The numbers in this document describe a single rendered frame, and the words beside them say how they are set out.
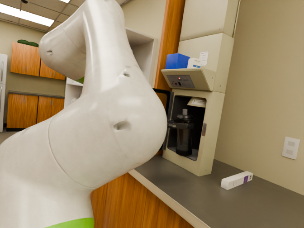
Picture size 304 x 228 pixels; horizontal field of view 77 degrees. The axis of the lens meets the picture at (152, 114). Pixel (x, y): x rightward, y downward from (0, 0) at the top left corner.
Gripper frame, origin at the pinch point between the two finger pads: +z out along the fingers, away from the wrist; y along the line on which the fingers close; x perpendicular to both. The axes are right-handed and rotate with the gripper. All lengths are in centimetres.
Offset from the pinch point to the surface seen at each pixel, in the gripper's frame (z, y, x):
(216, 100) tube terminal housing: 6.0, -15.0, -16.3
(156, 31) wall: 44, 105, -86
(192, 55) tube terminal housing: 1.4, 3.9, -41.0
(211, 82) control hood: -1.3, -15.0, -25.1
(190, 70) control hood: -9.6, -7.3, -29.5
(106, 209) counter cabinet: -25, 36, 69
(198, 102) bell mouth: 4.6, -4.4, -14.0
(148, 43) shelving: 43, 117, -75
